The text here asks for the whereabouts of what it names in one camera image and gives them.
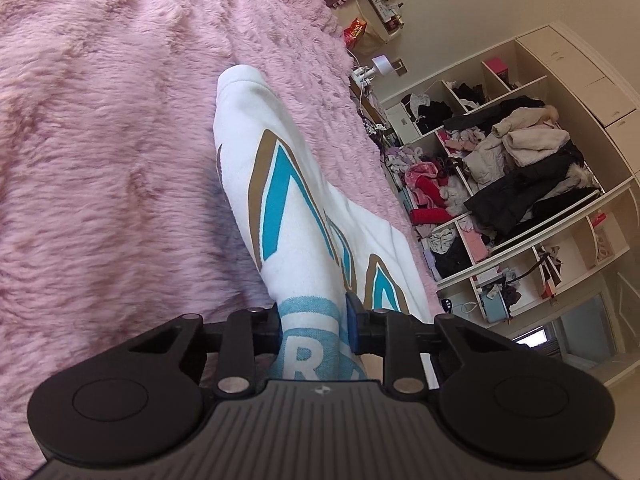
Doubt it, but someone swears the black fur-trimmed coat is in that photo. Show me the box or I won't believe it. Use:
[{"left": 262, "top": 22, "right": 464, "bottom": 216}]
[{"left": 464, "top": 151, "right": 602, "bottom": 233}]

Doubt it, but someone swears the white table lamp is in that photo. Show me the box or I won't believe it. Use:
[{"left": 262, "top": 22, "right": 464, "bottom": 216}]
[{"left": 370, "top": 55, "right": 396, "bottom": 79}]

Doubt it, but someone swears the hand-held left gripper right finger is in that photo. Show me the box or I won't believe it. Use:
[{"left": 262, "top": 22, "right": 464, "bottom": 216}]
[{"left": 345, "top": 292, "right": 516, "bottom": 396}]

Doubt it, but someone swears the red garment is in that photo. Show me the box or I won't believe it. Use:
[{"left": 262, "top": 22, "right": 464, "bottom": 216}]
[{"left": 410, "top": 204, "right": 457, "bottom": 227}]

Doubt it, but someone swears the wooden nightstand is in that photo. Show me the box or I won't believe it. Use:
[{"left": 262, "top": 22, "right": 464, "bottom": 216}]
[{"left": 349, "top": 74, "right": 387, "bottom": 128}]

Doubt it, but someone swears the red snack bag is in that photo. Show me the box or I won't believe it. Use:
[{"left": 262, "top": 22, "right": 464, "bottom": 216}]
[{"left": 341, "top": 17, "right": 369, "bottom": 51}]

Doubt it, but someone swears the light blue box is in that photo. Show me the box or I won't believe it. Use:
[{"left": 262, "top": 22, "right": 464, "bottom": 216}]
[{"left": 479, "top": 291, "right": 512, "bottom": 324}]

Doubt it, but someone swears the white printed sweatshirt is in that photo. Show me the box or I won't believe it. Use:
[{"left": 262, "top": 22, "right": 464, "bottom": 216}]
[{"left": 212, "top": 64, "right": 436, "bottom": 381}]

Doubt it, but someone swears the pile of mixed clothes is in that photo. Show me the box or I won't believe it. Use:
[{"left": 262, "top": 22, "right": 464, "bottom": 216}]
[{"left": 382, "top": 80, "right": 608, "bottom": 306}]

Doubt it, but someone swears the cluttered wall shelf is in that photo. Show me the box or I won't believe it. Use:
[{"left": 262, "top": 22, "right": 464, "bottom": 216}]
[{"left": 362, "top": 0, "right": 407, "bottom": 44}]

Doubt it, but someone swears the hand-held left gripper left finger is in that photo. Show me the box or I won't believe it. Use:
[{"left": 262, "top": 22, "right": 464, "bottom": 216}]
[{"left": 127, "top": 305, "right": 281, "bottom": 396}]

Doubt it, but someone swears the pink storage box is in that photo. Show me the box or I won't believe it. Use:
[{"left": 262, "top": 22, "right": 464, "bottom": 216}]
[{"left": 482, "top": 57, "right": 510, "bottom": 87}]

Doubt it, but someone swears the cream fluffy jacket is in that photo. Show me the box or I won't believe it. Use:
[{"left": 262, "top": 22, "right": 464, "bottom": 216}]
[{"left": 491, "top": 104, "right": 572, "bottom": 169}]

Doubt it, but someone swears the cream open wardrobe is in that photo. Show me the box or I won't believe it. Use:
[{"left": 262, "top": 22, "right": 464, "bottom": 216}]
[{"left": 380, "top": 22, "right": 640, "bottom": 361}]

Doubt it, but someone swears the pink fluffy blanket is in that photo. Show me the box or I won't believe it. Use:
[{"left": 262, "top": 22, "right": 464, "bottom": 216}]
[{"left": 0, "top": 0, "right": 436, "bottom": 461}]

